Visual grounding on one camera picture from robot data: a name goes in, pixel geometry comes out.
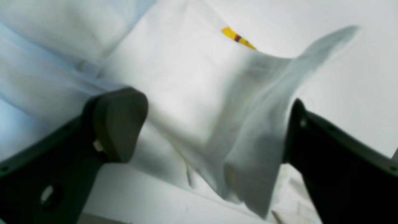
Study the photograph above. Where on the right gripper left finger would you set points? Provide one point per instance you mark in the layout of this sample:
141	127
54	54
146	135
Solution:
49	182

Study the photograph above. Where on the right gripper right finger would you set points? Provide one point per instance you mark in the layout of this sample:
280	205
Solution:
348	182

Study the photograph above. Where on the white printed T-shirt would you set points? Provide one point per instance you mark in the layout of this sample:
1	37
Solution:
217	107

